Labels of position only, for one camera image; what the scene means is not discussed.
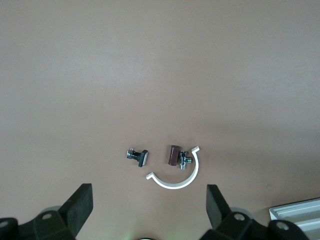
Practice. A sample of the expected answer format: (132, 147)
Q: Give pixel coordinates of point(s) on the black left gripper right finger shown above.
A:
(221, 215)

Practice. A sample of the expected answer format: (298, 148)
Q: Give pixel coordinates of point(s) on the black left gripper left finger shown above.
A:
(75, 212)

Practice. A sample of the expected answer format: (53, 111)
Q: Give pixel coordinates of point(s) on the white drawer cabinet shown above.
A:
(300, 215)

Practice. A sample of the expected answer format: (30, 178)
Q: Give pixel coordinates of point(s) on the white curved pipe clamp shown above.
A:
(175, 186)

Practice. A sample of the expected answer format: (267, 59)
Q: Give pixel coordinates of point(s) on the small black connector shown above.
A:
(172, 157)

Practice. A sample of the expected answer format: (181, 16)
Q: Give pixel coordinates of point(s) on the small black clip part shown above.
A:
(142, 158)

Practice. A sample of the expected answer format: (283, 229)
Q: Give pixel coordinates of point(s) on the brown paper table cover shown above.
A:
(150, 75)

